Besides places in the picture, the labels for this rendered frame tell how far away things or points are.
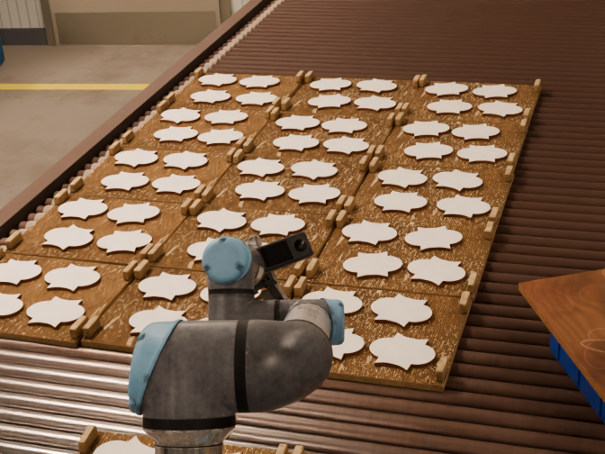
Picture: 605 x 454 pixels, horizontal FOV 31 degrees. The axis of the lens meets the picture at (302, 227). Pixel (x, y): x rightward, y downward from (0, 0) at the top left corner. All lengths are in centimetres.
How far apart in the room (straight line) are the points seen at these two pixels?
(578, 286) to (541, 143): 109
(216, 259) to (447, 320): 88
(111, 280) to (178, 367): 144
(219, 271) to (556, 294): 90
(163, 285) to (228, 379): 137
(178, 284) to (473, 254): 73
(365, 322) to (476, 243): 45
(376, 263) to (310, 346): 134
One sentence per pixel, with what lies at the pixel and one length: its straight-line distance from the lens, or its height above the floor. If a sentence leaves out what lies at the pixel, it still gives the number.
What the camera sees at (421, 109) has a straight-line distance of 366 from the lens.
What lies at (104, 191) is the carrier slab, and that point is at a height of 94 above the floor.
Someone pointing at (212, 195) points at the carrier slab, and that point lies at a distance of 313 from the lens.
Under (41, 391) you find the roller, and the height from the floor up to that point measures 91.
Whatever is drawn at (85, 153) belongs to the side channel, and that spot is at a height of 95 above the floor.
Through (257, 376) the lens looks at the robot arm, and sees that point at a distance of 134.
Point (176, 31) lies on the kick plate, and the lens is 762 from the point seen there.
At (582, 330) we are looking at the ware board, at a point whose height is 104.
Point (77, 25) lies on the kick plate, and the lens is 785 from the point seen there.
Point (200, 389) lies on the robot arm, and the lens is 135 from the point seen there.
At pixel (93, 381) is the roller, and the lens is 245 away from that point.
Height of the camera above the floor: 227
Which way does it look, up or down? 27 degrees down
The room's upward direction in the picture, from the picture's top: 4 degrees counter-clockwise
